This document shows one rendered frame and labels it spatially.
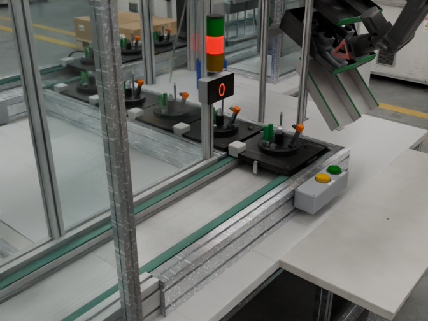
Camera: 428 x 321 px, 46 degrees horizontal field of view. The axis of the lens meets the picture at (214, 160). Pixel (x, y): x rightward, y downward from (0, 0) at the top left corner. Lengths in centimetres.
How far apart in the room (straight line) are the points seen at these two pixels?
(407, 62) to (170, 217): 455
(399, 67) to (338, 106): 387
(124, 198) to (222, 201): 64
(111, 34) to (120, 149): 19
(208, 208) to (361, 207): 49
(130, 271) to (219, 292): 34
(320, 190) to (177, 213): 41
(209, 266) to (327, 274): 30
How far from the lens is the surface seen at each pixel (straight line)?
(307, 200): 147
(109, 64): 79
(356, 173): 183
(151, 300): 115
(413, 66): 570
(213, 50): 148
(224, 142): 172
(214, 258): 125
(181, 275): 117
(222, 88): 152
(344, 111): 191
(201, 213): 143
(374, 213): 161
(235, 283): 128
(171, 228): 137
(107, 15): 78
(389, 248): 147
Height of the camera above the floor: 168
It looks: 26 degrees down
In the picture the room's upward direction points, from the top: straight up
